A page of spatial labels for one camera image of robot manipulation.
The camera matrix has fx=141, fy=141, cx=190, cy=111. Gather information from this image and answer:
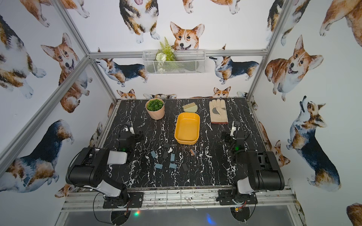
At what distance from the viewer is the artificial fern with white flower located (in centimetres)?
81

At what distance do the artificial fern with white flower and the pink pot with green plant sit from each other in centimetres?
26

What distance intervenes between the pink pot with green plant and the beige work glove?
39 cm

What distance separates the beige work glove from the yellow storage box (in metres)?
0.13

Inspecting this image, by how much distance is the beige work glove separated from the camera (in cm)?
109

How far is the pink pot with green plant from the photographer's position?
102 cm
